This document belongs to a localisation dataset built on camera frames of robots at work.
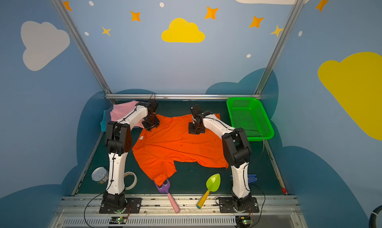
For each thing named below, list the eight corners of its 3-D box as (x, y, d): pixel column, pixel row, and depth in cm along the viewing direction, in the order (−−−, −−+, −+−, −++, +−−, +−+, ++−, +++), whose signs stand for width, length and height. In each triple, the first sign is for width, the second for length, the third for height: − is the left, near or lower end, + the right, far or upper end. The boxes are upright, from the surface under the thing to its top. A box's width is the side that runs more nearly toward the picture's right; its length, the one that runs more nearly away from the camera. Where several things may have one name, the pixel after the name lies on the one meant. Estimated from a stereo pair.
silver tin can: (95, 184, 84) (88, 180, 78) (100, 171, 88) (94, 166, 82) (110, 184, 84) (103, 180, 78) (114, 171, 88) (108, 167, 82)
